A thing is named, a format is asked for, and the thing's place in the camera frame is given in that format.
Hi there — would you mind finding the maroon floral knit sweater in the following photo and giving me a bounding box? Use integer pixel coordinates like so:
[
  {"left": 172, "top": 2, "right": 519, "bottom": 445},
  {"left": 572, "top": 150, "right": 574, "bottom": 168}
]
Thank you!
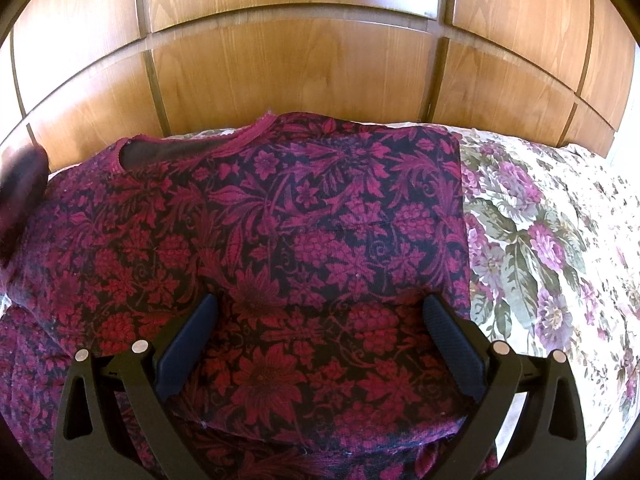
[{"left": 1, "top": 113, "right": 471, "bottom": 479}]

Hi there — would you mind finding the floral bedspread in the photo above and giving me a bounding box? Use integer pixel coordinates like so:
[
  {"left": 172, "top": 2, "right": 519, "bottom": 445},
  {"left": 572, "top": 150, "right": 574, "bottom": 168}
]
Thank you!
[{"left": 0, "top": 120, "right": 640, "bottom": 480}]

